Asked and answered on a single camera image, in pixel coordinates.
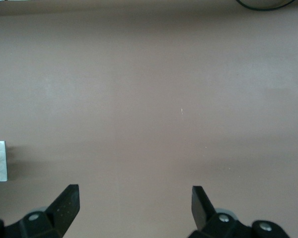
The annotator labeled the black looping floor cable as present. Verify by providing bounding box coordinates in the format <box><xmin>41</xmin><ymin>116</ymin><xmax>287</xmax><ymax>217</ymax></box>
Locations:
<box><xmin>235</xmin><ymin>0</ymin><xmax>297</xmax><ymax>11</ymax></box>

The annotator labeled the brown table cover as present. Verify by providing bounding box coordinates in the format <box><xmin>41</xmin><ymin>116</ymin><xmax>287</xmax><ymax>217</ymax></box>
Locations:
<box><xmin>0</xmin><ymin>2</ymin><xmax>298</xmax><ymax>238</ymax></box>

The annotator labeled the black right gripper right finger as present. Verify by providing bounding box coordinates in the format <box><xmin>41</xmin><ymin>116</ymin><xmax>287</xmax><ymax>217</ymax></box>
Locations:
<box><xmin>188</xmin><ymin>185</ymin><xmax>291</xmax><ymax>238</ymax></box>

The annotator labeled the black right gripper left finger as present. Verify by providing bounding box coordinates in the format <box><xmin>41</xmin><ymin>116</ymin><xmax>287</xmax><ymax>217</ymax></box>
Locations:
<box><xmin>0</xmin><ymin>184</ymin><xmax>80</xmax><ymax>238</ymax></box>

